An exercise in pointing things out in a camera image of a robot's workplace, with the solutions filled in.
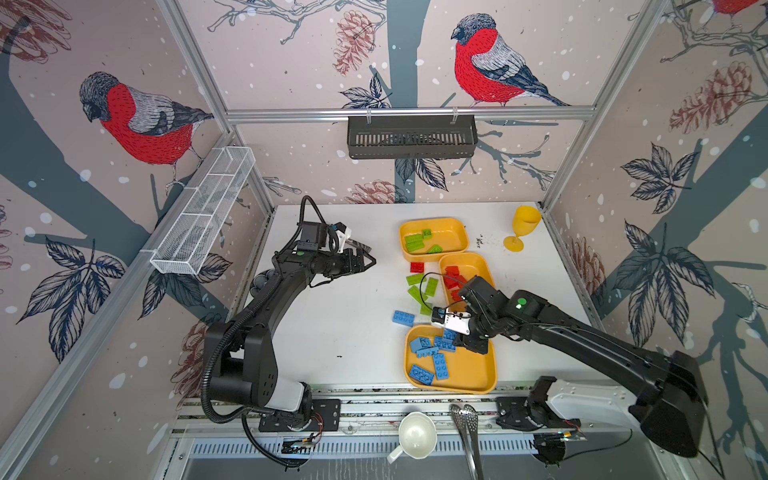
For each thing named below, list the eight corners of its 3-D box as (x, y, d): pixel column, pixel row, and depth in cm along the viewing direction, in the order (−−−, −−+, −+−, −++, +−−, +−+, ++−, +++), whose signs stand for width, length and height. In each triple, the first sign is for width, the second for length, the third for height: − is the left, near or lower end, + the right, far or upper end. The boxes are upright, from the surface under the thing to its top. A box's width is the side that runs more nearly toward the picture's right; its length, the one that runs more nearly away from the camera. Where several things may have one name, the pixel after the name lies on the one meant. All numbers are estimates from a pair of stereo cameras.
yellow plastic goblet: (506, 252, 109) (521, 222, 97) (501, 237, 114) (515, 206, 101) (527, 252, 109) (544, 222, 97) (521, 237, 114) (537, 206, 101)
